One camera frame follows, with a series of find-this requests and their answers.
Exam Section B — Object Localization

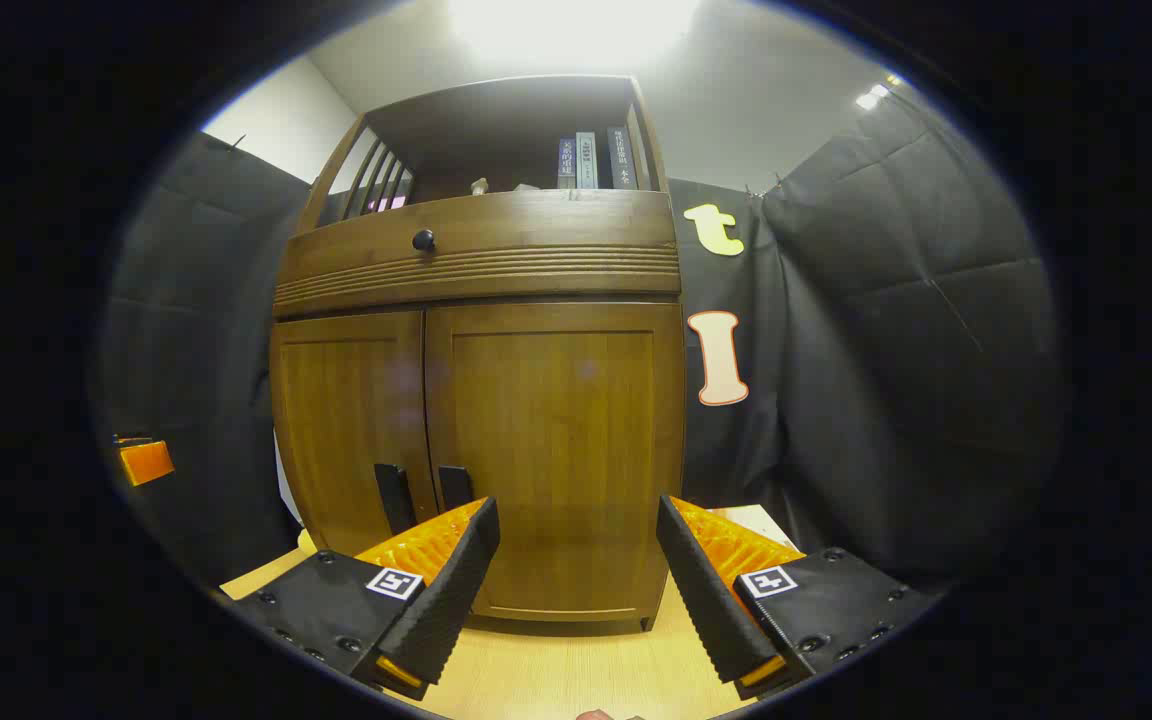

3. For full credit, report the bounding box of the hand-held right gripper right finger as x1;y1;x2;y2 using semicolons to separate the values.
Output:
656;495;940;701

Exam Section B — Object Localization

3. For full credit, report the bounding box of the large ceiling light panel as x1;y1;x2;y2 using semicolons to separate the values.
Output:
446;0;707;63

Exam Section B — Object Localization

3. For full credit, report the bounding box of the black backdrop cloth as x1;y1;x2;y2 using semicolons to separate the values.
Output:
101;85;1067;601

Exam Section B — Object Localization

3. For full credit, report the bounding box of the wooden cabinet door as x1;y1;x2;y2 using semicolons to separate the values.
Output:
424;303;685;623
271;312;437;556

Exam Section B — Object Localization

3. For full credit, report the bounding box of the wooden drawer with black knob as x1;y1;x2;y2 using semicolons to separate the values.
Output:
273;190;682;321

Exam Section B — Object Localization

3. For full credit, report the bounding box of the small ceiling light panel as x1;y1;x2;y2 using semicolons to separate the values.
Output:
856;75;907;111

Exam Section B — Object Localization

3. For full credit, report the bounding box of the white paper book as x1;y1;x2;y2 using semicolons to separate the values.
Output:
711;505;799;553

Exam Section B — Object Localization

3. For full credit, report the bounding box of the wooden double-door shoe cabinet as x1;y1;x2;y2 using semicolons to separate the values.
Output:
269;75;687;636

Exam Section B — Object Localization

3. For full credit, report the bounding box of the dark navy book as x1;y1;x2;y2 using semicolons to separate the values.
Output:
608;126;639;191

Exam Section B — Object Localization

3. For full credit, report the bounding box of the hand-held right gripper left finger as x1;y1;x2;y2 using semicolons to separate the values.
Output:
231;497;501;701

